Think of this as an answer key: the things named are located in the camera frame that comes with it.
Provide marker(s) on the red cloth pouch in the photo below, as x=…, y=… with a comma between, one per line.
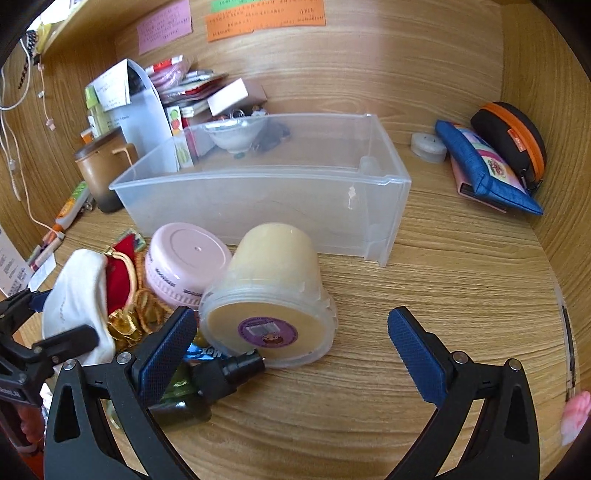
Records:
x=117, y=277

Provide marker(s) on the red white packet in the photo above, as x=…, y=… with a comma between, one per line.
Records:
x=159, y=68

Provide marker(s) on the orange paper note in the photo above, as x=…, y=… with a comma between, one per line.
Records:
x=263, y=21

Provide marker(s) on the pink paper note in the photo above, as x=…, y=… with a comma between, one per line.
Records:
x=164, y=25

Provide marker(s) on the pile of printed cards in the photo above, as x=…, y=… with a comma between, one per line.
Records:
x=198, y=90

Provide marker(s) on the fruit face sticker sheet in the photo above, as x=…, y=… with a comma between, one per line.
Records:
x=174, y=120

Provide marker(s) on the blue snack wrapper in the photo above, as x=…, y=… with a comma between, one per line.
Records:
x=203, y=353

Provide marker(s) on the gold ingot ornament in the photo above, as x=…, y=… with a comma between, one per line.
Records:
x=122, y=325

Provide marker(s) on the white printed paper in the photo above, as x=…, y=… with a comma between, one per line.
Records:
x=11, y=267

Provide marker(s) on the white handwritten sheet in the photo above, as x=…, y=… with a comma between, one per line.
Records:
x=111, y=87

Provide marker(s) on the blue pencil case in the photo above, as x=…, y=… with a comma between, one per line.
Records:
x=466, y=157

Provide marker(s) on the white paper folder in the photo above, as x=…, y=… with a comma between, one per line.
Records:
x=138, y=124

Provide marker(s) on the green paper note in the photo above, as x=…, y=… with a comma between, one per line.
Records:
x=240, y=4

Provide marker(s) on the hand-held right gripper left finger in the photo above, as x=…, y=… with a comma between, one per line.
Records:
x=166, y=355

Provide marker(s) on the black orange round case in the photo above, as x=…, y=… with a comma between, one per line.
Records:
x=508, y=131

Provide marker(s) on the pink soft object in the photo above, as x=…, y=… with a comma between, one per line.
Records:
x=577, y=415

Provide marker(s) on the green white small bottle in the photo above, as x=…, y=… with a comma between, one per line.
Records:
x=94, y=110

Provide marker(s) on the person's left hand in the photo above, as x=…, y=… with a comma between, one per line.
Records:
x=30, y=427

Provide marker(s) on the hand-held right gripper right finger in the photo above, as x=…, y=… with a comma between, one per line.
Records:
x=415, y=355

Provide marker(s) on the orange green tube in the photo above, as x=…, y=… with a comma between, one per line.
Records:
x=71, y=203

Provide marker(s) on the clear plastic bin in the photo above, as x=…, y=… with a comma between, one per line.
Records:
x=277, y=203

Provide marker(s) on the red box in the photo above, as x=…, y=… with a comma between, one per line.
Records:
x=189, y=138

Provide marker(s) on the wooden desktop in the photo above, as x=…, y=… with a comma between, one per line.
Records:
x=323, y=415

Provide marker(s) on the glass bowl of beads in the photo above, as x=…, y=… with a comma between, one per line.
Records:
x=235, y=134

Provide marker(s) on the white cloth pouch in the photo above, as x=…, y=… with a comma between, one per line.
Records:
x=78, y=286

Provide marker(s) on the pink wallet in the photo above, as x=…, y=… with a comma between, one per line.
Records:
x=466, y=183

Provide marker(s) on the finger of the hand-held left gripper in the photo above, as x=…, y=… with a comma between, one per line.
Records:
x=64, y=344
x=21, y=304

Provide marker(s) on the brown mug with wooden lid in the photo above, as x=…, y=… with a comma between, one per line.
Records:
x=99, y=175

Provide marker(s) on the pink round jar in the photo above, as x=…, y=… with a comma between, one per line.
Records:
x=184, y=254

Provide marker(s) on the wooden shelf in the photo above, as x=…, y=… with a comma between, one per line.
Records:
x=92, y=18

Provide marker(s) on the white cardboard box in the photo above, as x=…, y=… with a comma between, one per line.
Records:
x=231, y=94

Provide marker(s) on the dark green spray bottle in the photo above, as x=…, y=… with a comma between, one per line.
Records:
x=240, y=364

